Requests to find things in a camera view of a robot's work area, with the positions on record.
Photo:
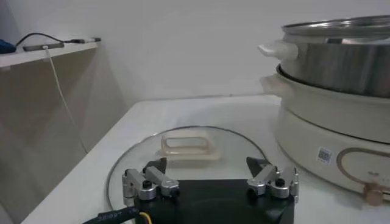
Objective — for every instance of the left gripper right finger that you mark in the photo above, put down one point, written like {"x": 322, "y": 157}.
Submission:
{"x": 268, "y": 179}

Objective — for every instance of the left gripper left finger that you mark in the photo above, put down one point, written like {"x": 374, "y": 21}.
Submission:
{"x": 152, "y": 182}

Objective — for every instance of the glass pot lid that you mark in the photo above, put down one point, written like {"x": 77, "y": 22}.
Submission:
{"x": 195, "y": 170}

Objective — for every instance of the stainless steel steamer basket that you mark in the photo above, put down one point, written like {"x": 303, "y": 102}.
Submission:
{"x": 341, "y": 67}

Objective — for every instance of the cream electric cooker base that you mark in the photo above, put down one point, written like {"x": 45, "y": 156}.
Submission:
{"x": 304, "y": 128}

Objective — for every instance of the white side table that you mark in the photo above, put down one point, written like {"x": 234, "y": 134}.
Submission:
{"x": 45, "y": 54}

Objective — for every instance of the black smartphone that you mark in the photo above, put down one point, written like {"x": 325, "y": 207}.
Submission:
{"x": 42, "y": 46}

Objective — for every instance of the blue computer mouse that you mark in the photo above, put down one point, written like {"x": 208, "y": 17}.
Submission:
{"x": 5, "y": 47}

